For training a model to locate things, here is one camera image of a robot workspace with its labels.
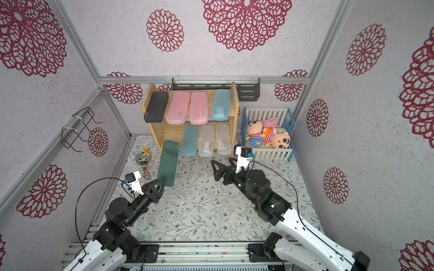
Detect pink pencil case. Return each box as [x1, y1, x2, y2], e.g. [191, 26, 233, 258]
[189, 91, 209, 125]
[166, 91, 191, 125]

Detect pink plush doll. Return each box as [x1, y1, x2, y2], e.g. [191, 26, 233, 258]
[246, 117, 278, 147]

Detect light blue upper pencil case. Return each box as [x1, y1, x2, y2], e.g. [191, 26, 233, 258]
[211, 89, 232, 121]

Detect clear pencil case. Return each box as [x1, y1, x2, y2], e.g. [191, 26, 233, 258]
[198, 125, 215, 158]
[215, 124, 232, 155]

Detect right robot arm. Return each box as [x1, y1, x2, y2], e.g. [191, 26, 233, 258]
[211, 160, 370, 271]

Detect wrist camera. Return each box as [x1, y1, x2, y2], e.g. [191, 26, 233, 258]
[124, 171, 144, 195]
[235, 146, 254, 173]

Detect black pencil case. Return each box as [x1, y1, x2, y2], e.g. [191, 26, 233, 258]
[144, 91, 169, 123]

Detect left pink pencil case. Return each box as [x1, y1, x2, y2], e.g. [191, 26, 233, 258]
[166, 91, 191, 125]

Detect orange striped plush doll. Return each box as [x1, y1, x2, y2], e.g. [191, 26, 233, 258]
[261, 128, 290, 149]

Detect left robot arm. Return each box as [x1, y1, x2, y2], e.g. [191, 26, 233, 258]
[65, 177, 167, 271]

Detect dark green pencil case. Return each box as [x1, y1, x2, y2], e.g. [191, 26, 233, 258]
[158, 140, 180, 187]

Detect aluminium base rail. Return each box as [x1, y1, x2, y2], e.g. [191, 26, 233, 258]
[64, 242, 284, 270]

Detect blue white toy crib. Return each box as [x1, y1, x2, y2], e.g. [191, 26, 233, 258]
[241, 107, 295, 160]

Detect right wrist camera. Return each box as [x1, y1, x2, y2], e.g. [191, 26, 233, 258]
[235, 146, 254, 173]

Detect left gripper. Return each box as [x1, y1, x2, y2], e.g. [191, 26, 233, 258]
[127, 176, 166, 226]

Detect teal pencil case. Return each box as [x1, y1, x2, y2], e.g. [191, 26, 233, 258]
[182, 125, 198, 158]

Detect black wall shelf rack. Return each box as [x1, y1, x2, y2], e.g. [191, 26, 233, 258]
[172, 79, 260, 102]

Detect black wire wall rack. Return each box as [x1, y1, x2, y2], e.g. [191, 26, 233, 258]
[60, 107, 102, 153]

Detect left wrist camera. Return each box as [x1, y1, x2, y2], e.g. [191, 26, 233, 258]
[124, 171, 144, 195]

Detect small toy with yellow star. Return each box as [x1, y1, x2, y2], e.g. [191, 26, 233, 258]
[134, 147, 151, 180]

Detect right pink pencil case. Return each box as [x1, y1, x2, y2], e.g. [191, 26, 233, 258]
[189, 91, 209, 125]

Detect wooden two-tier shelf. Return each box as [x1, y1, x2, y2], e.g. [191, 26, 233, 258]
[140, 82, 240, 153]

